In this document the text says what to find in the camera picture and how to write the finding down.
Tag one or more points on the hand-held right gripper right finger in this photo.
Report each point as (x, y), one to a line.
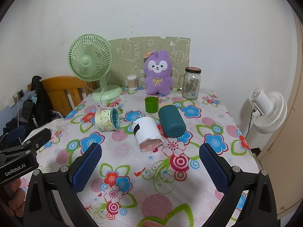
(213, 169)

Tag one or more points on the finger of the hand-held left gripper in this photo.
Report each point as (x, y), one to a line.
(40, 137)
(16, 134)

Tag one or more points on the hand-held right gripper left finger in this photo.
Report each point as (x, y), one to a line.
(88, 166)

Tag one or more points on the white and black cup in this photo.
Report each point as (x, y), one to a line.
(148, 132)

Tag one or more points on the cartoon print cup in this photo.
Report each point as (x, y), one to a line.
(105, 120)

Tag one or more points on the dark teal cup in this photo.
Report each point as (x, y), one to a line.
(171, 120)

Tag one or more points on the small green cup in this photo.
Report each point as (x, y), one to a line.
(151, 106)

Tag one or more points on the person's left hand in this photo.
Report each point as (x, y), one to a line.
(17, 197)

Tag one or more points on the dark clothes pile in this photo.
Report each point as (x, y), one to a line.
(11, 125)

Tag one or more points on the black bag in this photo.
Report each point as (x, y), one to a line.
(39, 108)

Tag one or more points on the wooden chair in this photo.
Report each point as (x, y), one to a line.
(59, 85)

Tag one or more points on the floral tablecloth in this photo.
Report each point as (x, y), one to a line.
(146, 177)

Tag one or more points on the white fan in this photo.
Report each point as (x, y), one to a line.
(269, 113)

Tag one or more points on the glass jar mug black lid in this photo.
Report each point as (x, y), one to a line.
(191, 85)

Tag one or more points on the green desk fan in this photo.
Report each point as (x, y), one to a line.
(86, 60)

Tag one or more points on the cotton swab container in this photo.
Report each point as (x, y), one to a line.
(132, 82)

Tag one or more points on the purple plush toy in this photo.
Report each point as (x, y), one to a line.
(157, 81)

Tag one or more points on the green cartoon print mat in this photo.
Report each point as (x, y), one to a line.
(132, 49)

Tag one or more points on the wall socket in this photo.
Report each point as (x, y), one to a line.
(20, 94)

